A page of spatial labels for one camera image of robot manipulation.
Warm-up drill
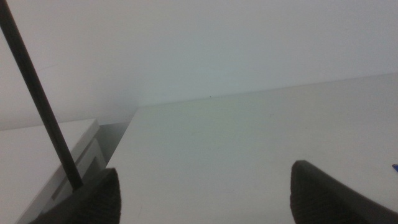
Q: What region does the black cable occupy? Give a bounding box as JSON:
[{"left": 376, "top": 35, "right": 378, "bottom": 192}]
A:
[{"left": 0, "top": 0, "right": 84, "bottom": 192}]

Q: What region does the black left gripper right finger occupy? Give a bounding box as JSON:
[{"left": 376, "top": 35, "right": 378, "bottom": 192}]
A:
[{"left": 289, "top": 159, "right": 398, "bottom": 224}]

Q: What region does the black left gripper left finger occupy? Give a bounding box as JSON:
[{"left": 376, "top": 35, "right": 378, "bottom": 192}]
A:
[{"left": 29, "top": 167, "right": 122, "bottom": 224}]

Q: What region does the white box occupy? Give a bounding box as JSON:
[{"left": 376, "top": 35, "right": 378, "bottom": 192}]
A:
[{"left": 0, "top": 118, "right": 108, "bottom": 224}]

